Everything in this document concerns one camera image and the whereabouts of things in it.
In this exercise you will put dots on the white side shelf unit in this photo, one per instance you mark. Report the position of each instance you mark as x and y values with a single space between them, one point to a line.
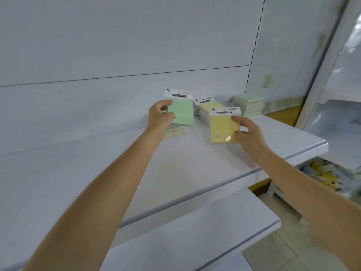
332 81

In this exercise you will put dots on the stack of yellow sticky notes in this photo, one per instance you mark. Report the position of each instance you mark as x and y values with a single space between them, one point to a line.
208 108

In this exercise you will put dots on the person's right hand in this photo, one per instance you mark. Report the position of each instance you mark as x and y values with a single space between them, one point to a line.
249 136

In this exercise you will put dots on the stack of green sticky notes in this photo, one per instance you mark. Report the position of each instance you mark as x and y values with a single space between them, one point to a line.
250 105

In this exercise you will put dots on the person's left hand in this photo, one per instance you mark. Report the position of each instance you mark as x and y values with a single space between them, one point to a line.
156 117

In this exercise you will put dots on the person's right forearm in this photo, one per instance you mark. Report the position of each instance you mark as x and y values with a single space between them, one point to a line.
307 194

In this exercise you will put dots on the person's left forearm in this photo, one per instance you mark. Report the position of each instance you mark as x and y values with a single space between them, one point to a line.
93 200

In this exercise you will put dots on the person's right thumb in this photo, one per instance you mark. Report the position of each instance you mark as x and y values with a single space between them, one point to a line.
238 134

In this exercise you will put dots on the stack of pastel sticky notes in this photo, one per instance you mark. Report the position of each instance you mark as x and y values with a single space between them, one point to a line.
176 131

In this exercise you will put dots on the yellow sticky note pack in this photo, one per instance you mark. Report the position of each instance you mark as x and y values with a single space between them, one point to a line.
223 126

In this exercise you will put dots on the person's left thumb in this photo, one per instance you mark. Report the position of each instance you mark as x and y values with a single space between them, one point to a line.
167 103

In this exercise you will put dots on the pile of colourful packaged goods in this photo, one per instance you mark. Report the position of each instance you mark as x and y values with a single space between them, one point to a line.
330 174

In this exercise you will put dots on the green sticky note pack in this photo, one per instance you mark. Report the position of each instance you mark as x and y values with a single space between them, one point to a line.
182 112

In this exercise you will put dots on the white lower shelf board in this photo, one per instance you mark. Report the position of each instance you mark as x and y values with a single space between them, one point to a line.
197 239

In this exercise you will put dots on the white shelf board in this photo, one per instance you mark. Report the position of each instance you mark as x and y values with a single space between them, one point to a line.
158 166
197 239

